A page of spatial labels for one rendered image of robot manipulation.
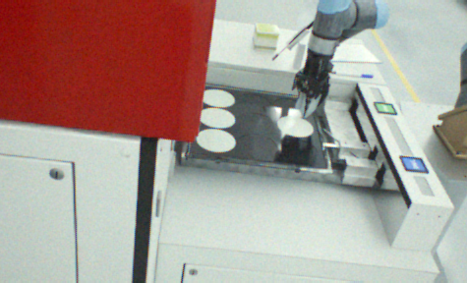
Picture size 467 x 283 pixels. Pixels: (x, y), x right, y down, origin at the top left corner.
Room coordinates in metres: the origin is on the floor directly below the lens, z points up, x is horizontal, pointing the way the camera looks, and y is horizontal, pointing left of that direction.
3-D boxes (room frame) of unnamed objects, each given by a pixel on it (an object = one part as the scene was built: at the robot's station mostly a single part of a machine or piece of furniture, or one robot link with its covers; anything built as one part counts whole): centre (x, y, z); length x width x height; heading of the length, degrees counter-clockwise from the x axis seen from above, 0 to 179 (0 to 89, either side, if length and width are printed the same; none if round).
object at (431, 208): (1.12, -0.43, 0.89); 0.55 x 0.09 x 0.14; 6
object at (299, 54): (1.41, -0.15, 1.03); 0.06 x 0.04 x 0.13; 96
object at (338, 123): (1.20, -0.33, 0.87); 0.36 x 0.08 x 0.03; 6
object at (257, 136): (1.15, -0.06, 0.90); 0.34 x 0.34 x 0.01; 6
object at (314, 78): (1.21, -0.19, 1.05); 0.09 x 0.08 x 0.12; 155
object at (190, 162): (1.04, -0.14, 0.84); 0.50 x 0.02 x 0.03; 96
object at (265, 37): (1.52, -0.06, 1.00); 0.07 x 0.07 x 0.07; 9
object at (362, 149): (1.12, -0.33, 0.89); 0.08 x 0.03 x 0.03; 96
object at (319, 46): (1.21, -0.20, 1.14); 0.08 x 0.08 x 0.05
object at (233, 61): (1.55, -0.12, 0.89); 0.62 x 0.35 x 0.14; 96
